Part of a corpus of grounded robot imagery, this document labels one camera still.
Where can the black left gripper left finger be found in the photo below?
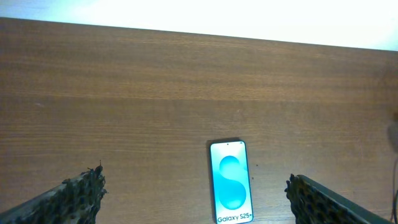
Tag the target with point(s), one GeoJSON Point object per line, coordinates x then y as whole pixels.
{"type": "Point", "coordinates": [75, 200]}

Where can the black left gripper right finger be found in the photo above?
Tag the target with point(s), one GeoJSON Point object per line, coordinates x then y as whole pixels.
{"type": "Point", "coordinates": [311, 202]}

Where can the blue Galaxy smartphone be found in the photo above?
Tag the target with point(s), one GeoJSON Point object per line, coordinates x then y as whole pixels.
{"type": "Point", "coordinates": [231, 182]}

